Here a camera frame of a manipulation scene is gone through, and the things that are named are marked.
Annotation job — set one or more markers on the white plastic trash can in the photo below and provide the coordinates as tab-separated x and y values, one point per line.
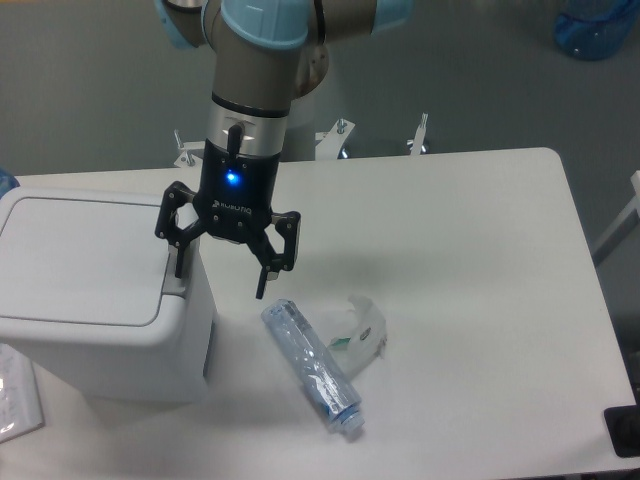
89	293

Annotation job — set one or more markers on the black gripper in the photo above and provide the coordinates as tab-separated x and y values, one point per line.
235	200

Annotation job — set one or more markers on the white metal frame right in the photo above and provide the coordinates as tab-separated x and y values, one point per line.
619	229

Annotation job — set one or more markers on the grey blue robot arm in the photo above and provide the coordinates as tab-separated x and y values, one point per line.
271	25

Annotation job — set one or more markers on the clear plastic water bottle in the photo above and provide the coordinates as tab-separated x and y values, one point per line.
314	366

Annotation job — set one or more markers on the clear crumpled plastic packaging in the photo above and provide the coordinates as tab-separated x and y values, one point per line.
363	337

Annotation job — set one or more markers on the black device at table edge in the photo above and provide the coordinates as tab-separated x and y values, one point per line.
623	426

